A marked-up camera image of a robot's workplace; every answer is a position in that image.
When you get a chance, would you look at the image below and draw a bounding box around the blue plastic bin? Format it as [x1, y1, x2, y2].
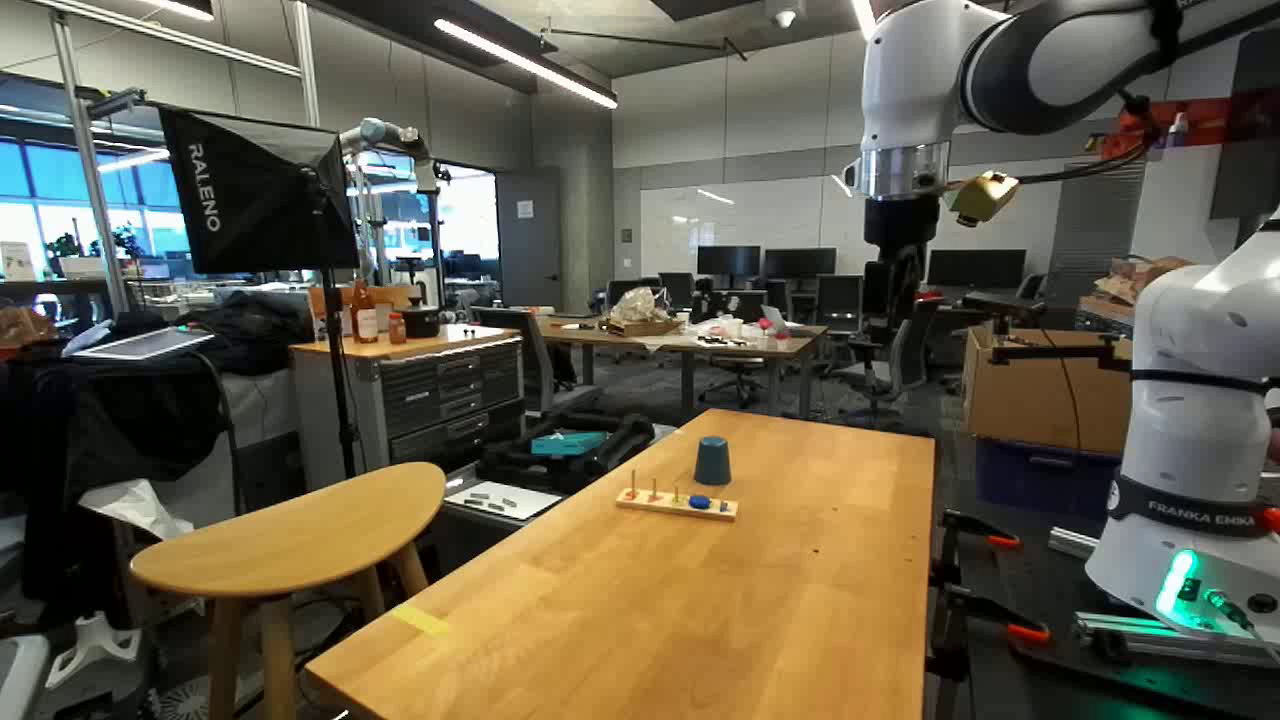
[974, 437, 1119, 526]

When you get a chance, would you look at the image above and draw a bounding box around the black bag with teal item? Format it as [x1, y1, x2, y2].
[477, 409, 662, 497]

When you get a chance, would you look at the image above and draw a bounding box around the wooden half-round stool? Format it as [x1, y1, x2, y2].
[128, 459, 453, 720]

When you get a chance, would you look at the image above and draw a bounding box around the black light stand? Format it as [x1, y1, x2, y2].
[317, 131, 369, 479]

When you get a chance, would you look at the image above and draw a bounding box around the long wooden office table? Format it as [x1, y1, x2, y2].
[535, 313, 831, 419]

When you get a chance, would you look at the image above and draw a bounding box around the wooden peg holder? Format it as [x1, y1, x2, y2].
[612, 468, 739, 523]

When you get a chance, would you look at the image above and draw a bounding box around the grey door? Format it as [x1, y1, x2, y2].
[501, 164, 568, 313]

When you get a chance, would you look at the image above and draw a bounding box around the wide black computer monitor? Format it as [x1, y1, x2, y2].
[930, 245, 1034, 290]

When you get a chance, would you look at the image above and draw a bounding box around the white floor stand foot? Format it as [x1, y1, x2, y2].
[40, 610, 148, 692]

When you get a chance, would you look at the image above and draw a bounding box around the grey office chair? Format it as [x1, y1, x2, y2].
[474, 302, 563, 416]

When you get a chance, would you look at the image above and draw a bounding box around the orange-handled black clamp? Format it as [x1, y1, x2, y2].
[939, 512, 1030, 561]
[930, 581, 1055, 661]

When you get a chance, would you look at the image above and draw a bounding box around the black softbox light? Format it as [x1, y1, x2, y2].
[157, 104, 366, 276]

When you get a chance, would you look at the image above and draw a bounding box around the yellow tape strip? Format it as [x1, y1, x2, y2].
[393, 603, 457, 638]

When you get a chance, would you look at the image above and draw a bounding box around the red wall banner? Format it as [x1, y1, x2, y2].
[1105, 87, 1280, 153]

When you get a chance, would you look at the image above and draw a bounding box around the long ceiling light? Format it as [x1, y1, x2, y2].
[428, 10, 626, 115]

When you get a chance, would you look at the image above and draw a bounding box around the grey drawer cabinet wooden top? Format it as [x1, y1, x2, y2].
[290, 321, 528, 491]

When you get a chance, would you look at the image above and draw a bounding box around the brown cardboard box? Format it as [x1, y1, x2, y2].
[961, 316, 1136, 462]

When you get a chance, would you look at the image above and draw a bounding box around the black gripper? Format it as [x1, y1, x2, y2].
[859, 194, 944, 321]

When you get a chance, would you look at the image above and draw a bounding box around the white crumpled plastic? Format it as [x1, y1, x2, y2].
[691, 313, 785, 355]

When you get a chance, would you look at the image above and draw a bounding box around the dark blue cup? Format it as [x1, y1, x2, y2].
[691, 431, 735, 488]

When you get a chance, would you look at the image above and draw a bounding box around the beige crumpled bag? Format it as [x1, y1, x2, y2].
[606, 282, 689, 341]

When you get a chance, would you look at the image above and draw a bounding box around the orange bottles cluster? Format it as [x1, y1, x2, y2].
[310, 279, 416, 347]

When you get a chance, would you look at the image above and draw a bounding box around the yellowish wrist camera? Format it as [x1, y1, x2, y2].
[948, 169, 1026, 232]

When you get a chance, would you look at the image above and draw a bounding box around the black draped cloth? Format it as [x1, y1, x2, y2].
[0, 347, 234, 625]

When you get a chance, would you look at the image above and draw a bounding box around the aluminium rail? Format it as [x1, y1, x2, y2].
[1071, 608, 1280, 673]

